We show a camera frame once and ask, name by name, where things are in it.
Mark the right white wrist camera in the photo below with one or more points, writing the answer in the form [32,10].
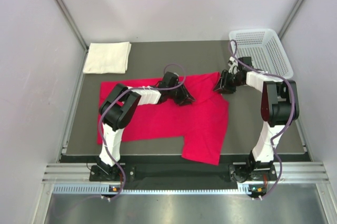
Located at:
[232,63]

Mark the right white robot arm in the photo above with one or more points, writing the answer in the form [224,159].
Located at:
[279,108]

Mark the pink red t shirt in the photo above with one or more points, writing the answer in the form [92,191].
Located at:
[202,124]

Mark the left aluminium frame post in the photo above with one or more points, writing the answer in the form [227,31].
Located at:
[71,22]

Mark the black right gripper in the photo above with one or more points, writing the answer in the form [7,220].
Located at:
[223,85]

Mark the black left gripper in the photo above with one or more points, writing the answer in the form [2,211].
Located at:
[185,98]

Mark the white perforated plastic basket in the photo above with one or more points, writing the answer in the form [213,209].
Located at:
[264,48]

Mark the right aluminium frame post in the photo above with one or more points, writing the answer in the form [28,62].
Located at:
[290,18]

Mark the folded cream white t shirt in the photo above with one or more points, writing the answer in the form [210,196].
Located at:
[107,58]

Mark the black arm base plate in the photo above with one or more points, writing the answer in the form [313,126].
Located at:
[224,171]

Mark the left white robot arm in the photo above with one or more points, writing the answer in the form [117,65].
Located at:
[119,107]

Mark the aluminium frame post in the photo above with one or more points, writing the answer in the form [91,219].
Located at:
[290,18]
[71,22]

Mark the slotted grey cable duct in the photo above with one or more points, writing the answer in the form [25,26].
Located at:
[106,189]

